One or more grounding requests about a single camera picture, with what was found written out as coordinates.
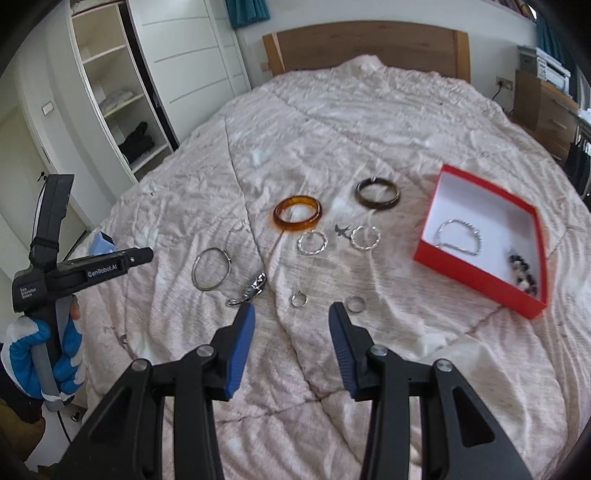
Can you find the black hanging garment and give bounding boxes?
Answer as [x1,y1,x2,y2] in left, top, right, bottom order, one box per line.
[563,138,591,197]

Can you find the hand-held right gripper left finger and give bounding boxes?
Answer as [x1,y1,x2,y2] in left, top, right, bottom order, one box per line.
[55,304,256,480]

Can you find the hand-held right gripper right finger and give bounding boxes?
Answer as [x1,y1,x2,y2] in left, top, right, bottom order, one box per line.
[328,302,533,480]

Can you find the amber bangle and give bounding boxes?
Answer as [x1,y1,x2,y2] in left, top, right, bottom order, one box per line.
[272,196,321,234]

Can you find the thin silver bangle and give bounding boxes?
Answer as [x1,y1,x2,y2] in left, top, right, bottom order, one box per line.
[192,248,230,291]

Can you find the row of books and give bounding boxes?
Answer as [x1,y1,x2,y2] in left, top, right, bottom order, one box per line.
[501,0,539,19]

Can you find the black and white beaded bracelet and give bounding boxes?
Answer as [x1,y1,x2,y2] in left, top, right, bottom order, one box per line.
[507,249,540,295]

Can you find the wooden nightstand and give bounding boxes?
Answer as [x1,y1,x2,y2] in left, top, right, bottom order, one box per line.
[512,69,580,160]

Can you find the dark brown bangle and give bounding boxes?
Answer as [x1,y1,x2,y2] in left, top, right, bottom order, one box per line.
[355,178,401,211]

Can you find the silver clasp ornament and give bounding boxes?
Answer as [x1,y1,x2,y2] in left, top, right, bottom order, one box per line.
[226,272,267,308]

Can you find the teal window curtain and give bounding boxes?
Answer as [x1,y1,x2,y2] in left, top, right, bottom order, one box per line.
[229,0,270,29]

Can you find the red jewelry box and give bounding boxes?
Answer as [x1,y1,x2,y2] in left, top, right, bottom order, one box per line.
[412,164,549,319]

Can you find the twisted silver ring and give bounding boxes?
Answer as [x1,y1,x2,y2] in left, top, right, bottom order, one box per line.
[351,225,380,252]
[297,230,328,255]

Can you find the white printer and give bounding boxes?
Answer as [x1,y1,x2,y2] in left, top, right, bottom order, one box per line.
[517,45,571,95]

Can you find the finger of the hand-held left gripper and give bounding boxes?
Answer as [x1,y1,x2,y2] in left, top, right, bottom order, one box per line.
[90,233,115,257]
[85,248,154,288]

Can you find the black folded clothes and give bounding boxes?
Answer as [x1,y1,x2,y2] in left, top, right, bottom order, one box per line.
[117,121,155,163]

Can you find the white wardrobe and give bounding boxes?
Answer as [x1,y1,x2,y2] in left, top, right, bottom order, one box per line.
[69,0,252,183]

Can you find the wooden headboard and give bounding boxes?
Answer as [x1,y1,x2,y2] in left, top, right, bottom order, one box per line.
[262,21,471,84]

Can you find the pink quilted blanket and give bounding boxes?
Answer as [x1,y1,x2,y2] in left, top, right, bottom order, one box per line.
[69,53,591,480]

